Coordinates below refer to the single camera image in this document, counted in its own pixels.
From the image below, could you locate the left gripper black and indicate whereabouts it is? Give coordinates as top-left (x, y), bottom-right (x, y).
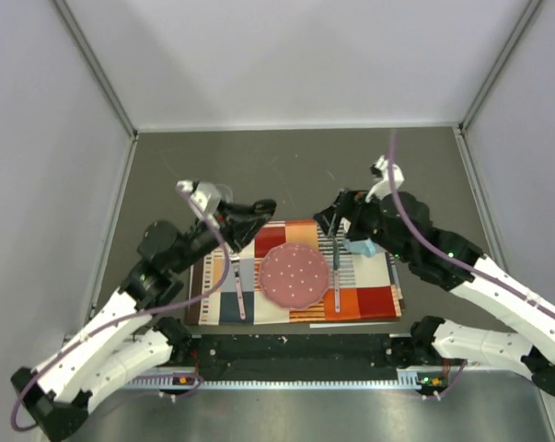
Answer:
top-left (172, 200), bottom-right (272, 274)

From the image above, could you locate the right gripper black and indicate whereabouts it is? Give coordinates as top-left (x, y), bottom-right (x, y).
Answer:
top-left (313, 189), bottom-right (411, 264)

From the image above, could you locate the black earbud charging case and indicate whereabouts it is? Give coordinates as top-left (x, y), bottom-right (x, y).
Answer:
top-left (253, 199), bottom-right (277, 216)

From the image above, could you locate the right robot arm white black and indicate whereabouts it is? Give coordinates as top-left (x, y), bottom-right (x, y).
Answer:
top-left (313, 190), bottom-right (555, 397)

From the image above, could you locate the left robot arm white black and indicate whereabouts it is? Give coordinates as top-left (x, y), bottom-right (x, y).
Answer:
top-left (11, 199), bottom-right (276, 441)

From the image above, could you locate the clear plastic cup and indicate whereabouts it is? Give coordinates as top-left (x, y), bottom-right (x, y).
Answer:
top-left (216, 183), bottom-right (234, 203)

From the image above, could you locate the white blue mug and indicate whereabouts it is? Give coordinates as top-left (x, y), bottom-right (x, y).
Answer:
top-left (343, 238), bottom-right (377, 258)

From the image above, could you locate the pink dotted plate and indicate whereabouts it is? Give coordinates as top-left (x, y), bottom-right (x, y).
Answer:
top-left (258, 243), bottom-right (330, 310)

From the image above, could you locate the colourful patchwork placemat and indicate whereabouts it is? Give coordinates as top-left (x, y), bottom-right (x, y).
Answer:
top-left (185, 219), bottom-right (402, 326)

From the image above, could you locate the knife with pink handle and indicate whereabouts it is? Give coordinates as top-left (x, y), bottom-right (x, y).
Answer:
top-left (332, 237), bottom-right (341, 313)

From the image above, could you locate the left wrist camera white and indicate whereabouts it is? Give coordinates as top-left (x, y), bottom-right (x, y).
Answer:
top-left (175, 180), bottom-right (222, 219)

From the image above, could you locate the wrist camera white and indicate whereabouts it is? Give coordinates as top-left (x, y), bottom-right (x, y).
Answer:
top-left (175, 180), bottom-right (222, 219)
top-left (365, 155), bottom-right (404, 203)

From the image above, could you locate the fork with pink handle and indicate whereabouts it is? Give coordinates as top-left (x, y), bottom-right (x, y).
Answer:
top-left (230, 252), bottom-right (247, 320)

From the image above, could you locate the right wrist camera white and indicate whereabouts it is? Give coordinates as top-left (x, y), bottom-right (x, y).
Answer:
top-left (365, 155), bottom-right (404, 203)

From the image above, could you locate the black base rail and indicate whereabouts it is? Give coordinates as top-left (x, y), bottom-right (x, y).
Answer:
top-left (179, 333), bottom-right (444, 383)

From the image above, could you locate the aluminium frame profile front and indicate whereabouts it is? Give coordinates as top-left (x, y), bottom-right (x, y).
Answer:
top-left (51, 333), bottom-right (555, 392)

